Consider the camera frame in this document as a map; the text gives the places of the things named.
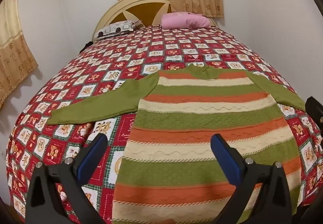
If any cream wooden bed headboard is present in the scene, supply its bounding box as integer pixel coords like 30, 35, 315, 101
93, 0, 217, 38

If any red patchwork printed blanket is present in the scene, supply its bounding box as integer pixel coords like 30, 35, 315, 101
5, 23, 323, 224

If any pink pillow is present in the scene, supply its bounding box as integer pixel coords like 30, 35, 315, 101
161, 12, 211, 29

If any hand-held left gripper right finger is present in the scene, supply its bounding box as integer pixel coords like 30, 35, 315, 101
211, 134, 300, 224

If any green orange cream striped sweater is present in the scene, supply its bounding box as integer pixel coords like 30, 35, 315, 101
47, 64, 307, 224

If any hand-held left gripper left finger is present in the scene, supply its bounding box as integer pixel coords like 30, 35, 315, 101
24, 134, 108, 224

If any white patterned pillow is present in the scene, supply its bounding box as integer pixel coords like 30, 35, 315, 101
93, 20, 144, 40

